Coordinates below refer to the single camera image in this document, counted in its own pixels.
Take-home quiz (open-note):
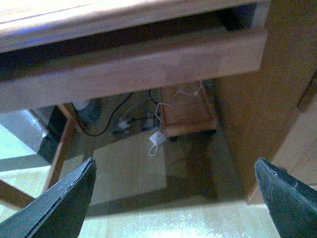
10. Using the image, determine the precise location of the wooden rolling stand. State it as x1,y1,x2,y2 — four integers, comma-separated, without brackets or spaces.
158,81,218,138

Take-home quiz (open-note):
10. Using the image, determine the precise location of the white charger cable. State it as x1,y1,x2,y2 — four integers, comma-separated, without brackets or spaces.
148,79,204,157

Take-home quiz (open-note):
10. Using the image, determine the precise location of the wooden desk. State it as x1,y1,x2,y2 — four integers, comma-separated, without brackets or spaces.
0,0,317,198

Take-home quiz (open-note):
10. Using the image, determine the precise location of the white power adapter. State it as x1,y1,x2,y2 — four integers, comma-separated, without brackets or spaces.
149,130,166,146

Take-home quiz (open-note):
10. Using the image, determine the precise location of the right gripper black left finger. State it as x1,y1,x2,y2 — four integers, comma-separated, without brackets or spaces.
0,158,97,238

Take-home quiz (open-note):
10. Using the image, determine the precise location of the wooden desk drawer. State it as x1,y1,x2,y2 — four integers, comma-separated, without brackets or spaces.
0,27,267,113

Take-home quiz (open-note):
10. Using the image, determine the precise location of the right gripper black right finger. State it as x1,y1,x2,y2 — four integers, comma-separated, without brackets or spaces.
254,158,317,238

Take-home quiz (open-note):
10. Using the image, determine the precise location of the black power cable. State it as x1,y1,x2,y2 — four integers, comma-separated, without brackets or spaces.
79,89,159,137

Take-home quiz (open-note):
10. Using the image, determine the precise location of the grey power strip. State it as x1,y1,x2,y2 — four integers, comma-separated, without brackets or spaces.
109,113,160,135

